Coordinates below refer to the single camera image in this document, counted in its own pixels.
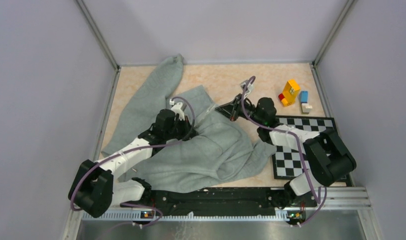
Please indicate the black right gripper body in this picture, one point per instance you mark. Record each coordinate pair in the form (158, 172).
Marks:
(251, 111)

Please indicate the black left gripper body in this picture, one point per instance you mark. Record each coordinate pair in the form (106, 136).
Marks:
(182, 130)

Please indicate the grey zip-up jacket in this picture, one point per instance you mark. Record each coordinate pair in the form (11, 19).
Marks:
(221, 152)

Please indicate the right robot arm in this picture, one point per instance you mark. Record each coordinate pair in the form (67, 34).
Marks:
(325, 157)

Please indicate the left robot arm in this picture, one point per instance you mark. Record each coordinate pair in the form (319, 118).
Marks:
(94, 189)

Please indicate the yellow red toy block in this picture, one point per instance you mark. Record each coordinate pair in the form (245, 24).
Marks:
(289, 94)

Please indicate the white beige toy block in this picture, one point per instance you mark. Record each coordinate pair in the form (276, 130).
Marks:
(306, 108)

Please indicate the blue toy block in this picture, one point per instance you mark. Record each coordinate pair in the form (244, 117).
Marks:
(304, 97)

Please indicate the black white checkerboard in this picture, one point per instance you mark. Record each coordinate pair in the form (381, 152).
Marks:
(286, 161)

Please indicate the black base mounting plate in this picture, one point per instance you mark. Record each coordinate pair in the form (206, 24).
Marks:
(225, 201)

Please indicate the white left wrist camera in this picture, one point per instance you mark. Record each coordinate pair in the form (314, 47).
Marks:
(178, 108)

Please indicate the white cable duct strip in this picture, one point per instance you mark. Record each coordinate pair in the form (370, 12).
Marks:
(136, 215)

